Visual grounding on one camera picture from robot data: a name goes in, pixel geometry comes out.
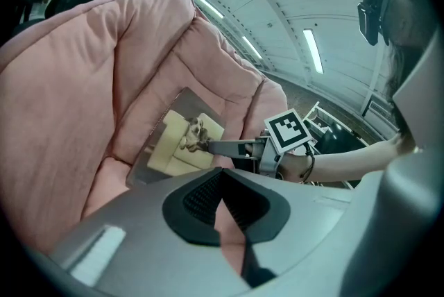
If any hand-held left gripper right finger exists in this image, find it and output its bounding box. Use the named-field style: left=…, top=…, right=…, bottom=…
left=221, top=166, right=359, bottom=290

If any dog picture book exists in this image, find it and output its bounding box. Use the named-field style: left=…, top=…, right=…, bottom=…
left=126, top=86, right=227, bottom=189

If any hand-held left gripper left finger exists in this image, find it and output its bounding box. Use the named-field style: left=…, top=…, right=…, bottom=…
left=48, top=166, right=251, bottom=297

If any black head-worn camera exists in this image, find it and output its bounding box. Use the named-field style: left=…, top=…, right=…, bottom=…
left=357, top=0, right=386, bottom=47

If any long ceiling light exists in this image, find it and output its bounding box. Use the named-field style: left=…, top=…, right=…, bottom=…
left=241, top=34, right=264, bottom=60
left=193, top=0, right=225, bottom=19
left=302, top=27, right=325, bottom=75

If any pink cushion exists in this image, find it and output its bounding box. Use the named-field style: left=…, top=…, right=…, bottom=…
left=0, top=0, right=289, bottom=257

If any black wrist hair tie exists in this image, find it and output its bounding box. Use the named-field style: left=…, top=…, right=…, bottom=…
left=299, top=145, right=317, bottom=183

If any person's face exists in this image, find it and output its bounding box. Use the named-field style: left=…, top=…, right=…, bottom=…
left=380, top=0, right=425, bottom=47

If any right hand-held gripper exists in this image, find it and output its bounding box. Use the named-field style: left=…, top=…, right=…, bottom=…
left=207, top=108, right=313, bottom=179

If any person's right forearm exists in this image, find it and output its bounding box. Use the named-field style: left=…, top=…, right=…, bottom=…
left=280, top=133, right=404, bottom=185

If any black monitor screen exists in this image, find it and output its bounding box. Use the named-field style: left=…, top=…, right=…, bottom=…
left=313, top=121, right=369, bottom=155

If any white air conditioner unit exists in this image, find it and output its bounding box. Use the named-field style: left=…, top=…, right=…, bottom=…
left=368, top=99, right=397, bottom=124

